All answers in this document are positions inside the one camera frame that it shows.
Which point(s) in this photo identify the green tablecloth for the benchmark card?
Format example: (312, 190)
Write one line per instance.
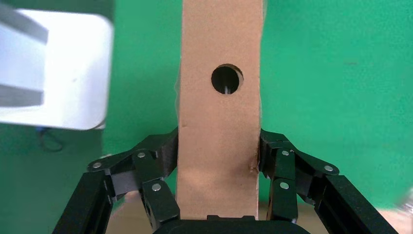
(322, 97)

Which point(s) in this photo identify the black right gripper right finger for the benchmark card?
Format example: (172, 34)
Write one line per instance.
(284, 161)

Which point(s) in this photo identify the light wooden board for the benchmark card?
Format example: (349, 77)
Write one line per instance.
(397, 223)

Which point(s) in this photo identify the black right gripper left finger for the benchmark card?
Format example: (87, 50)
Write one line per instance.
(148, 168)

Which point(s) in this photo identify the white plastic block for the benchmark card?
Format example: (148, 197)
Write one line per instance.
(71, 71)

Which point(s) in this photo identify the small brown cardboard box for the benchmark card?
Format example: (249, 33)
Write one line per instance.
(219, 145)

